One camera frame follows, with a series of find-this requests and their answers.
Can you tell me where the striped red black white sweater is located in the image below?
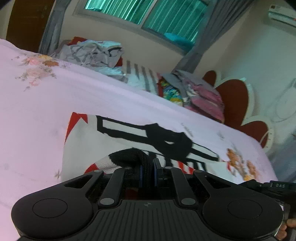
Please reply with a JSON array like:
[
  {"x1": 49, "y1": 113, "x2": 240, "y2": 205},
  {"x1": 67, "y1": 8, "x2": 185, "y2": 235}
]
[{"x1": 62, "y1": 113, "x2": 233, "y2": 181}]

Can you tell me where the pink floral bed sheet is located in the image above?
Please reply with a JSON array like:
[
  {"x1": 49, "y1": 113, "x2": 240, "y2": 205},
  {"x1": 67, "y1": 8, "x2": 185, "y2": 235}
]
[{"x1": 1, "y1": 40, "x2": 276, "y2": 240}]

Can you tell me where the grey curtain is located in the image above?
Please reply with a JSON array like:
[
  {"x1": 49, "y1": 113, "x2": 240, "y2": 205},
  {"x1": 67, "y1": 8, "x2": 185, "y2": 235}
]
[
  {"x1": 38, "y1": 0, "x2": 71, "y2": 55},
  {"x1": 174, "y1": 0, "x2": 253, "y2": 73}
]

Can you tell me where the white wall air conditioner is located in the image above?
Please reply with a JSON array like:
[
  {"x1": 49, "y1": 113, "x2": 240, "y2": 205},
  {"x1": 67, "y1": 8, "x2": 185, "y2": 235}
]
[{"x1": 268, "y1": 4, "x2": 296, "y2": 27}]

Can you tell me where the right grey curtain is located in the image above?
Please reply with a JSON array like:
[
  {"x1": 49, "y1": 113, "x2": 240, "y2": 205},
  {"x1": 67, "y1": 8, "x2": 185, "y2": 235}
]
[{"x1": 174, "y1": 0, "x2": 253, "y2": 73}]

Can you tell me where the right human hand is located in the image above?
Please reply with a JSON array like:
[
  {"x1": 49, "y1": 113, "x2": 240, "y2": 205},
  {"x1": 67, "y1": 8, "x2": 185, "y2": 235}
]
[{"x1": 276, "y1": 218, "x2": 296, "y2": 240}]

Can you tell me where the folded pink clothes stack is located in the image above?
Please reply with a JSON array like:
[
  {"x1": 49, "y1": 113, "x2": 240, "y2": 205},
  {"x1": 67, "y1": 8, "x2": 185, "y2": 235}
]
[{"x1": 158, "y1": 70, "x2": 225, "y2": 123}]

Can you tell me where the green glass window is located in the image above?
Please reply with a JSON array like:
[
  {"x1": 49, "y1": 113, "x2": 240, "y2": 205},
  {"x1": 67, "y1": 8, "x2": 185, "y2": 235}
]
[{"x1": 75, "y1": 0, "x2": 210, "y2": 53}]

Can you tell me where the crumpled grey clothes pile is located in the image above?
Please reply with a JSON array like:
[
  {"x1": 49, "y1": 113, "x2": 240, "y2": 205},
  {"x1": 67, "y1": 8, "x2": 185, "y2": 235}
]
[{"x1": 51, "y1": 40, "x2": 128, "y2": 83}]

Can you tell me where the brown wooden door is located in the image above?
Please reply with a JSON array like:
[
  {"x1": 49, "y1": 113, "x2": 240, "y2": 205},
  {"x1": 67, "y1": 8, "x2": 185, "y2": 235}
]
[{"x1": 6, "y1": 0, "x2": 55, "y2": 52}]

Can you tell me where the red white flower headboard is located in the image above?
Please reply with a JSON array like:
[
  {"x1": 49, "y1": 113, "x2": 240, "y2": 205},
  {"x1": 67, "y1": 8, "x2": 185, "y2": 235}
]
[{"x1": 203, "y1": 70, "x2": 274, "y2": 153}]

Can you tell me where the grey striped white pillow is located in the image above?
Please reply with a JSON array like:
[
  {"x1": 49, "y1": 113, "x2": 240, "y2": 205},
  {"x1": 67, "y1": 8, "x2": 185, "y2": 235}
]
[{"x1": 121, "y1": 59, "x2": 161, "y2": 95}]

